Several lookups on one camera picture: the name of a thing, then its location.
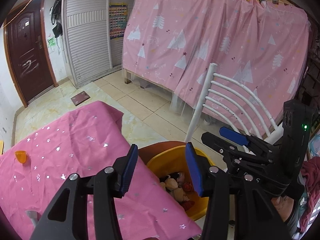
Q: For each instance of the white crumpled paper ball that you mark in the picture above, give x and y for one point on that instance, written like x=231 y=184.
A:
x=181 y=194

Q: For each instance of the pink tree-print bed curtain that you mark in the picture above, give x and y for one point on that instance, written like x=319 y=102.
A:
x=200 y=17

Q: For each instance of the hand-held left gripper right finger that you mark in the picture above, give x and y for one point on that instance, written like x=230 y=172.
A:
x=193 y=170

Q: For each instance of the white cloth item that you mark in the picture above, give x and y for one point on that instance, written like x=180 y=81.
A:
x=171 y=183

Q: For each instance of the dark brown door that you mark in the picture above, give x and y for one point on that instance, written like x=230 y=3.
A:
x=27 y=55

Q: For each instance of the green wall sticker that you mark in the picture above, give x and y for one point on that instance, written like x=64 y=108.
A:
x=52 y=42

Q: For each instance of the yellow plastic bin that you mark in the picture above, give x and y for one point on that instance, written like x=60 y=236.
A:
x=160 y=160

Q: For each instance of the small white object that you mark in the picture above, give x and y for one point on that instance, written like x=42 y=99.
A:
x=32 y=216

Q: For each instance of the white metal chair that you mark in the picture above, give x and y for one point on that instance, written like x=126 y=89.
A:
x=201 y=100

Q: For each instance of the light blue printed picture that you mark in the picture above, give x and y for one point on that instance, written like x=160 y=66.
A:
x=315 y=145

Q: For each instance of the pink star-print tablecloth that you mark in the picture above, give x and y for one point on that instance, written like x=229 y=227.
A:
x=75 y=135

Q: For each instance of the colourful chart wall poster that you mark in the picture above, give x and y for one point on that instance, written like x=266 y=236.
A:
x=117 y=22

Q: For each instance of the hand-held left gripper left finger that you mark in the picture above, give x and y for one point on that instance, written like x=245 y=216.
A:
x=130 y=170

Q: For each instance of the red wrapper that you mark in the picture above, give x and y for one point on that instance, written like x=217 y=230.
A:
x=187 y=186
x=189 y=204

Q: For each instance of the black fluffy cloth scrap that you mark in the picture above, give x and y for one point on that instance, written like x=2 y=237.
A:
x=171 y=176

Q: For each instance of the brown bathroom scale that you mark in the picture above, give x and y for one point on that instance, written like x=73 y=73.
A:
x=80 y=98

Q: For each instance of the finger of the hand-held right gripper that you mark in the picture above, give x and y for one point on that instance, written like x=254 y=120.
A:
x=212 y=140
x=232 y=132

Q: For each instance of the black shoulder bag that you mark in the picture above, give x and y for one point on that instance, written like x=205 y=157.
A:
x=56 y=7

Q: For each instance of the small black pouch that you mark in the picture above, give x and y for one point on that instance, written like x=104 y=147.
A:
x=57 y=30

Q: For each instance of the dark cluttered shelf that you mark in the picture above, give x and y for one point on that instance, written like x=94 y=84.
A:
x=312 y=80

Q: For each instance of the dark pink crumpled cloth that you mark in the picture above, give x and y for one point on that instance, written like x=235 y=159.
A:
x=312 y=175

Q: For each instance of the person's right hand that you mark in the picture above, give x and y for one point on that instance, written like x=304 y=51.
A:
x=283 y=206

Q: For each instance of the white shutter wardrobe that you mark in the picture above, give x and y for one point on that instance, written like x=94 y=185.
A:
x=85 y=42

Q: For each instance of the small orange cup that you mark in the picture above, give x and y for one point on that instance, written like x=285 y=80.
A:
x=21 y=156

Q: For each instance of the wooden bed frame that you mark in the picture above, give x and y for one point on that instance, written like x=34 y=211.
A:
x=127 y=78

